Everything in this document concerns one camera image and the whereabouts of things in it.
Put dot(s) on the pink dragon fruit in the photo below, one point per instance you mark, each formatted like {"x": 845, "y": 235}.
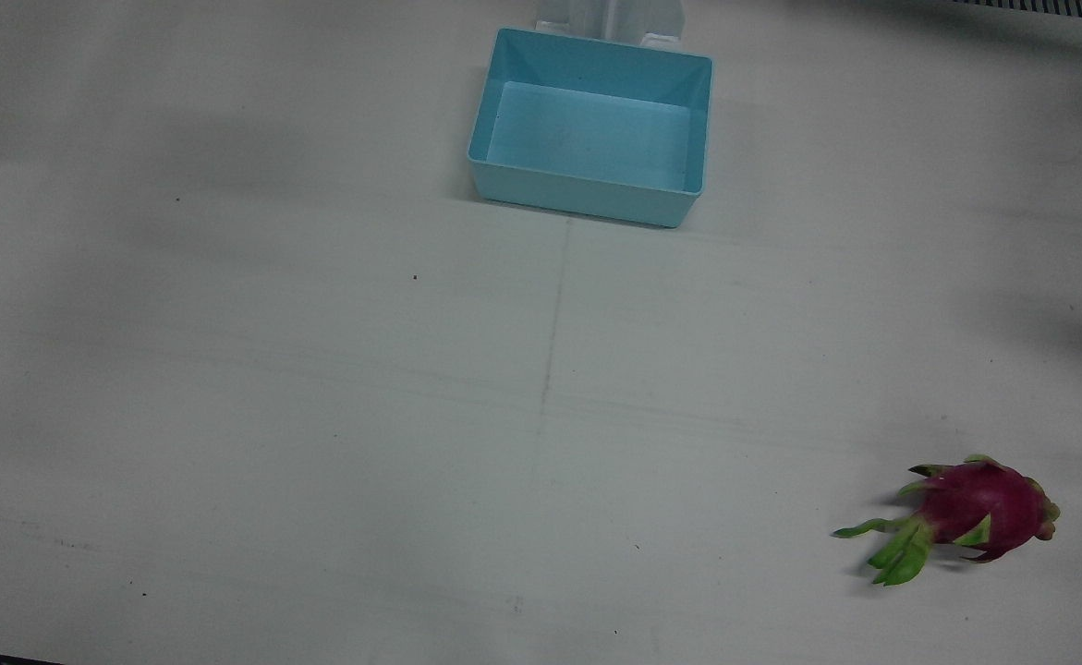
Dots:
{"x": 975, "y": 508}

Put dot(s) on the light blue plastic bin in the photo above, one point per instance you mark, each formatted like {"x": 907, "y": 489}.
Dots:
{"x": 596, "y": 139}

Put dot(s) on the striped metal floor grille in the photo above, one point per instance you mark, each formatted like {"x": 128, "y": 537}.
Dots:
{"x": 1049, "y": 6}

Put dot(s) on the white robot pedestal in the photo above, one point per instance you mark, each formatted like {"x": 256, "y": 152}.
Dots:
{"x": 610, "y": 17}

